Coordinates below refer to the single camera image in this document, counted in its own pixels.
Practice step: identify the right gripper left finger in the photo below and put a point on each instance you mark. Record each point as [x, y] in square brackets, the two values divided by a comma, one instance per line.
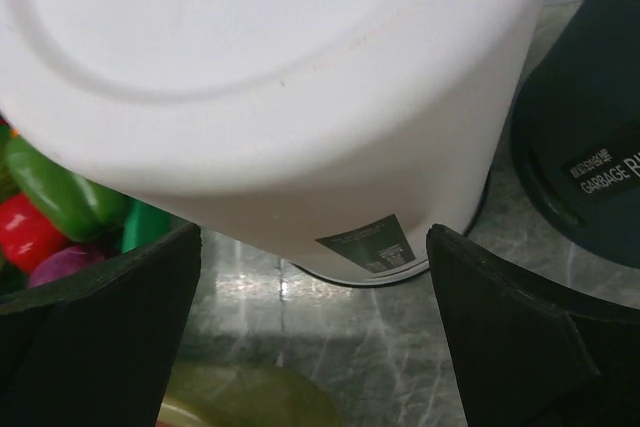
[97, 348]

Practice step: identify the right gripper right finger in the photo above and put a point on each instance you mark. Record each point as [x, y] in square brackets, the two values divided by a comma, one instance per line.
[528, 351]

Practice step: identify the olive green rectangular basket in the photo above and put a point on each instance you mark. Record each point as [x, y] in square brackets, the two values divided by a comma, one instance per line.
[202, 394]

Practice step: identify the dark grey round bucket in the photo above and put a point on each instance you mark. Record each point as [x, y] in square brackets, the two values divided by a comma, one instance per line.
[575, 131]

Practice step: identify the white round bucket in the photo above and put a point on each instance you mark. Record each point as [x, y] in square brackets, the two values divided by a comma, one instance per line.
[331, 133]

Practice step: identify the red toy tomato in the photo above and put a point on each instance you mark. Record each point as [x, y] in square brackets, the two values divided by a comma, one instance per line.
[28, 238]

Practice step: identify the green plastic tray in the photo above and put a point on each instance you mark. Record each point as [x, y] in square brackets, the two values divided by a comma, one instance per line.
[144, 224]

